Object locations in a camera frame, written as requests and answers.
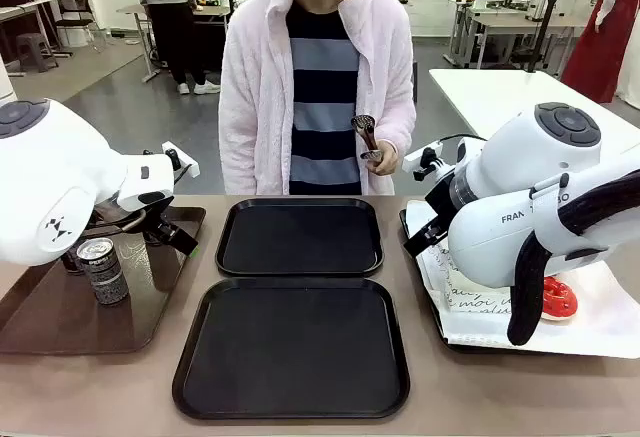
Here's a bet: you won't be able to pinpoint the smaller black plastic tray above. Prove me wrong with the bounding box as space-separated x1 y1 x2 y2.
214 197 385 278

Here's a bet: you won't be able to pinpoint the larger black plastic tray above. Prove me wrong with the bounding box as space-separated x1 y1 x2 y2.
171 277 411 421

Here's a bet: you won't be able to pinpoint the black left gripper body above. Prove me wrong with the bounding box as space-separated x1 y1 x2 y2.
141 205 175 246

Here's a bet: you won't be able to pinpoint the grey background work table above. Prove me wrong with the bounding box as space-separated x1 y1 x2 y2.
442 0 604 70

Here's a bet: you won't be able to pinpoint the white paper sheet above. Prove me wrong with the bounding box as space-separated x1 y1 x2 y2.
407 200 640 360

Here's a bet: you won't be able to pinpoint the black stand pole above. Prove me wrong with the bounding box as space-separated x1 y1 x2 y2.
525 0 572 74

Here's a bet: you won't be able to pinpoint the red glazed donut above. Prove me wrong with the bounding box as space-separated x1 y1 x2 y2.
541 276 580 322

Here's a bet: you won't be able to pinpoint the grey plastic stool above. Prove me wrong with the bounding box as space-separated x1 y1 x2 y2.
13 32 60 74

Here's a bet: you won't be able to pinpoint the background table with metal legs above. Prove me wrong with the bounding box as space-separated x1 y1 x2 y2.
116 2 232 84

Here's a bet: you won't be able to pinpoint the black camera cable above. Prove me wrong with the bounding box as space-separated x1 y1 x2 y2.
84 205 149 238

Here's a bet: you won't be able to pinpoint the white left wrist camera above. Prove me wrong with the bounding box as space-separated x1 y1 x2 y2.
161 140 200 179

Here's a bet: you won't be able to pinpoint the person's right forearm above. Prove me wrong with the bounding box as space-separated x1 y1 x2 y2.
218 116 260 196

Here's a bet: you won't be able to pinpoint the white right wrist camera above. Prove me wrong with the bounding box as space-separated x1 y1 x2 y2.
402 140 445 182

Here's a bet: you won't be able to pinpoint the white background desk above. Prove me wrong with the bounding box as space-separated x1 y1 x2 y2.
0 0 60 58

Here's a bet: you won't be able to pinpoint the person in pink fleece jacket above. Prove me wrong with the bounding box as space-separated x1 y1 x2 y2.
218 0 418 196

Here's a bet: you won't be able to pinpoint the metal serving tongs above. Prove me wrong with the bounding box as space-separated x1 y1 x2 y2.
350 114 385 162

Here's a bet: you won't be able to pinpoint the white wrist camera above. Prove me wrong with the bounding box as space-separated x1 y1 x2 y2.
161 140 200 179
402 140 445 182

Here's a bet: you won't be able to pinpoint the person's left hand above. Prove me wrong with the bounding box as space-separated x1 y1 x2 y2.
367 139 400 177

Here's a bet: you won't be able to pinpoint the person's left forearm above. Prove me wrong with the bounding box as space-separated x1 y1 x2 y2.
382 91 418 178

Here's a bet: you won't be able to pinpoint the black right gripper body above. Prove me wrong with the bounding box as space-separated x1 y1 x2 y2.
424 175 459 227

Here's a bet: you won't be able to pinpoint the black office chair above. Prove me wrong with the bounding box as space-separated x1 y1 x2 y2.
53 0 104 49

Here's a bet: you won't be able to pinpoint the red dress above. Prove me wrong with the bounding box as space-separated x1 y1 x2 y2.
560 0 640 105

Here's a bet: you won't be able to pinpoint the person in grey hoodie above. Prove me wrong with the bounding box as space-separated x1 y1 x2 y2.
126 0 222 96

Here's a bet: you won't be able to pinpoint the brown plastic tray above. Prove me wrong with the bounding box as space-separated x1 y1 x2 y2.
0 205 207 357

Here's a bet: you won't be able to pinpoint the large white table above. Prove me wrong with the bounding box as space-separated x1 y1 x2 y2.
428 67 640 144

